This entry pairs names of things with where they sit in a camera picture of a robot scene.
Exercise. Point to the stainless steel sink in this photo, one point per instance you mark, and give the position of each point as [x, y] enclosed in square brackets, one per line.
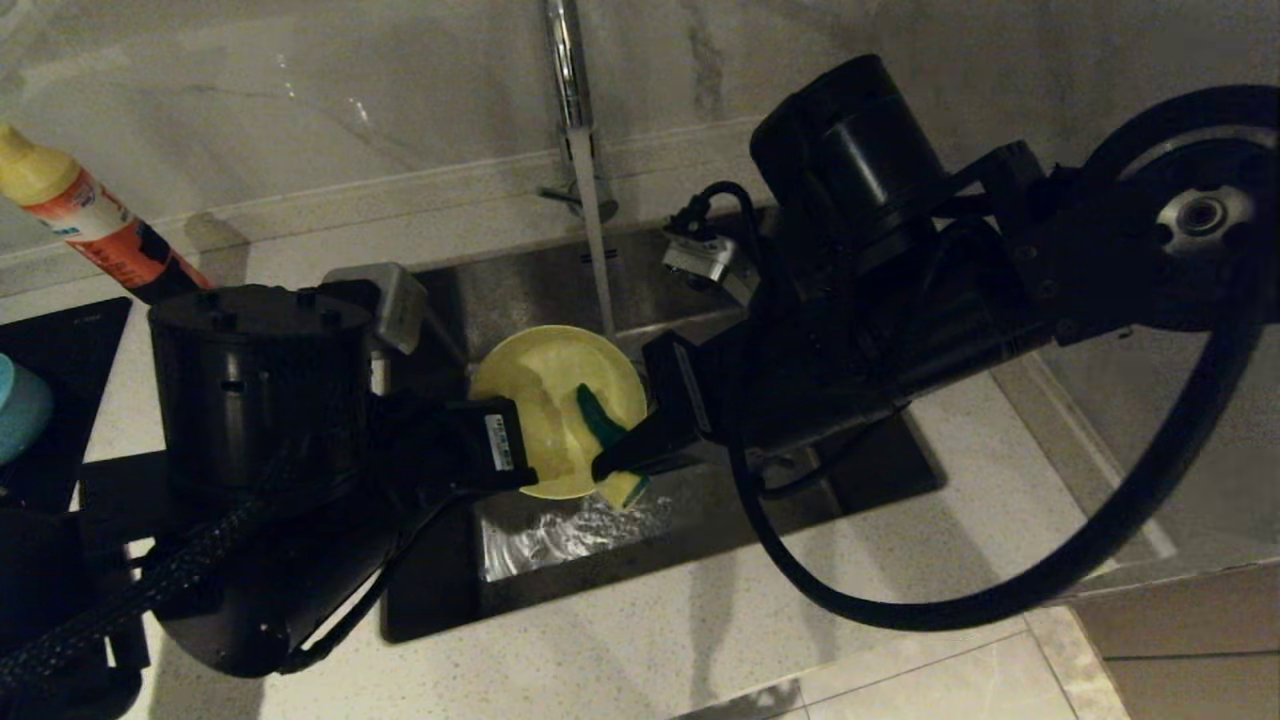
[650, 530]

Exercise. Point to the yellow plastic bowl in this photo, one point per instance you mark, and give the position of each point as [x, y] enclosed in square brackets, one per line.
[540, 400]

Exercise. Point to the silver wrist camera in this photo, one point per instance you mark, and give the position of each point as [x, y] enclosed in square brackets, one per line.
[700, 258]
[400, 305]

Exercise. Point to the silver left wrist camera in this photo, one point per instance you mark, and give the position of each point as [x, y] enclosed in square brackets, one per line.
[400, 305]

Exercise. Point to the chrome faucet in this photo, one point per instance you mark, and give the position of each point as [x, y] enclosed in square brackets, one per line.
[565, 70]

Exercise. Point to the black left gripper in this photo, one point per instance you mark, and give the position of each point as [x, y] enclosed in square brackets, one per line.
[460, 445]

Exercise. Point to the green yellow sponge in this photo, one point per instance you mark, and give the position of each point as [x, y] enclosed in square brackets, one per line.
[600, 415]

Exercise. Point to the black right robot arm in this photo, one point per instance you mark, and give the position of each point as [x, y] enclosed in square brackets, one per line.
[1000, 230]

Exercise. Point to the black induction cooktop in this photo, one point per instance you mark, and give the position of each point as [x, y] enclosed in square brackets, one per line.
[70, 350]

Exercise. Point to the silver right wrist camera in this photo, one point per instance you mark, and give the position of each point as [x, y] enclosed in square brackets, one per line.
[700, 258]

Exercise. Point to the running water stream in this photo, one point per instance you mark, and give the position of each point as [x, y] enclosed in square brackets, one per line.
[598, 240]

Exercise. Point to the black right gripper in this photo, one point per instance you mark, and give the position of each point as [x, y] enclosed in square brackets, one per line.
[800, 370]

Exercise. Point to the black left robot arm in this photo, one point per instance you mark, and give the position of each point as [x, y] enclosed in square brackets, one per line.
[260, 420]

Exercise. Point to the blue plastic bowl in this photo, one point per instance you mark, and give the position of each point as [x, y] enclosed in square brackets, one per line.
[22, 410]

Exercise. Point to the orange detergent bottle yellow cap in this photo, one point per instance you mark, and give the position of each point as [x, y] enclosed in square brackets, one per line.
[80, 215]

